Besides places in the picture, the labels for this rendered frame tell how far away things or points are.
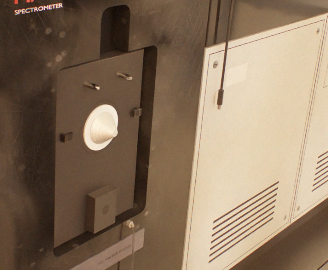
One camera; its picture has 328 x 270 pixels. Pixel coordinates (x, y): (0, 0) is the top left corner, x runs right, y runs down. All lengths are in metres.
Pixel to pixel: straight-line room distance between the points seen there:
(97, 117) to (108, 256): 0.22
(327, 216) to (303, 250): 0.19
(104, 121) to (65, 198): 0.11
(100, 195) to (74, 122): 0.12
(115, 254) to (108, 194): 0.11
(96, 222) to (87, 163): 0.09
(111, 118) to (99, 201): 0.11
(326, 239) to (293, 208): 0.16
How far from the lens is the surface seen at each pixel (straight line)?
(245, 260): 1.44
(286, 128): 1.31
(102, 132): 0.85
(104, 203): 0.90
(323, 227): 1.66
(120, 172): 0.93
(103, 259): 0.96
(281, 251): 1.53
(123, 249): 0.99
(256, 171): 1.26
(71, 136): 0.82
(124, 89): 0.88
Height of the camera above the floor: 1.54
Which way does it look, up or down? 23 degrees down
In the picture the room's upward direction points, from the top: 5 degrees clockwise
